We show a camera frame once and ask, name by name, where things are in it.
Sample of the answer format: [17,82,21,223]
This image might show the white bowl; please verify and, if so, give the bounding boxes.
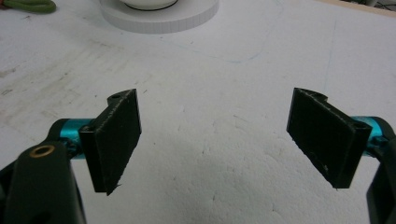
[120,0,179,12]

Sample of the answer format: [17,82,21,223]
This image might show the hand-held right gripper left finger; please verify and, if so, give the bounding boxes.
[48,88,143,197]

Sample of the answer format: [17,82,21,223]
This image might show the green vegetable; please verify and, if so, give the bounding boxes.
[3,0,57,14]

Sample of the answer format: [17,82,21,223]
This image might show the white round foam base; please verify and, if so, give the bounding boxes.
[98,0,220,35]

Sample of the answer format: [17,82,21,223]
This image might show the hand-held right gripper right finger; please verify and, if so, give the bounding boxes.
[286,87,396,189]

